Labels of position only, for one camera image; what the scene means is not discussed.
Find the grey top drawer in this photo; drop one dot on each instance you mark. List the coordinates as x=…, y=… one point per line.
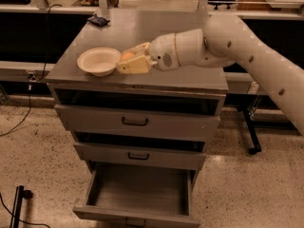
x=148, y=124

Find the grey middle drawer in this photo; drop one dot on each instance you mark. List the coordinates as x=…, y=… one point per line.
x=140, y=156

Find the orange fruit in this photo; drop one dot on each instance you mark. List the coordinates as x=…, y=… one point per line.
x=126, y=56

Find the white paper bowl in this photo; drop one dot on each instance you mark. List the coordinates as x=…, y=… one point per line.
x=99, y=61

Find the black stand with cable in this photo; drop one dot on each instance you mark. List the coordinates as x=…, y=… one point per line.
x=21, y=193

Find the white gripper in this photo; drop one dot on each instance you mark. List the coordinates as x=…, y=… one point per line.
x=161, y=51

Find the grey metal drawer cabinet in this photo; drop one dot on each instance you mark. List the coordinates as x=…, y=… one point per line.
x=185, y=90

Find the grey open bottom drawer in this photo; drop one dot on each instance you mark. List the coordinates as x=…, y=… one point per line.
x=137, y=196

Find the black table leg with caster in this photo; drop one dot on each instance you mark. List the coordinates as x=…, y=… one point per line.
x=256, y=148

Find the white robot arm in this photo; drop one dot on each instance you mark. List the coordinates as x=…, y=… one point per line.
x=222, y=41

